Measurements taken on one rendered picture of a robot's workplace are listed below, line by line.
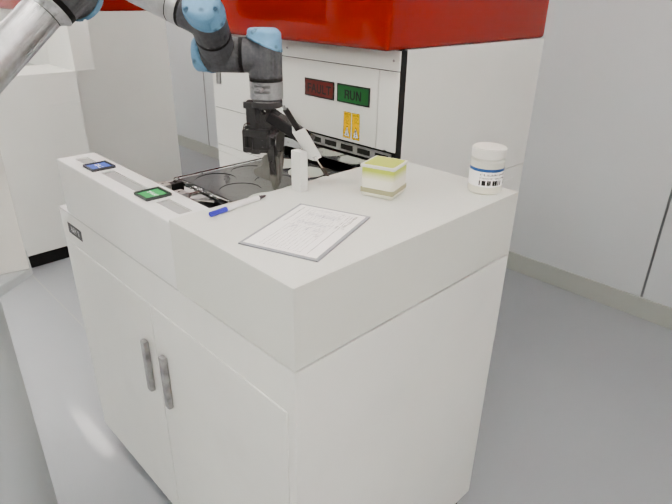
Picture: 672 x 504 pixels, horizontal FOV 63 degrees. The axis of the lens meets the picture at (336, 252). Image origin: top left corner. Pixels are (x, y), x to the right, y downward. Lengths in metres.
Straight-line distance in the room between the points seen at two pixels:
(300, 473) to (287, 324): 0.29
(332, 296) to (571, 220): 2.15
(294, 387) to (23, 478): 0.85
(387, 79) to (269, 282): 0.73
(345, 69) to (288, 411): 0.91
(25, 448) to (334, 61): 1.20
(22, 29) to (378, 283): 0.95
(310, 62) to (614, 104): 1.53
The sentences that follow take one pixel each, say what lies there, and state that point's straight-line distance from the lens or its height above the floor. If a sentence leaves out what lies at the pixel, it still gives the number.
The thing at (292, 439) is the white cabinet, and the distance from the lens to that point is 0.96.
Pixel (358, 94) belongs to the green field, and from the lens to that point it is 1.47.
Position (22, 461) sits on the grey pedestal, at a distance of 1.53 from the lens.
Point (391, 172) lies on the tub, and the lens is 1.10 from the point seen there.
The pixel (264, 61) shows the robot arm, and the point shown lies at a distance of 1.26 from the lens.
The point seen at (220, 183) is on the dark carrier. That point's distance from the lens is 1.43.
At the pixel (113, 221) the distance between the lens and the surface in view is 1.30.
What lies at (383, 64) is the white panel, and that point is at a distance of 1.41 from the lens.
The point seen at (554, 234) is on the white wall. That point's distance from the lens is 2.95.
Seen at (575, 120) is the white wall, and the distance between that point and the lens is 2.80.
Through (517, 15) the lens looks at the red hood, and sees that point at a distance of 1.80.
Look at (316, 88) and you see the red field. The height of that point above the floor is 1.10.
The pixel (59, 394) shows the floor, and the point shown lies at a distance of 2.30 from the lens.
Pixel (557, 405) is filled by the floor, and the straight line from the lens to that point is 2.22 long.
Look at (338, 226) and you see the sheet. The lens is 0.97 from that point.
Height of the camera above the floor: 1.34
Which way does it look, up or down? 25 degrees down
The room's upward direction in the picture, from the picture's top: 1 degrees clockwise
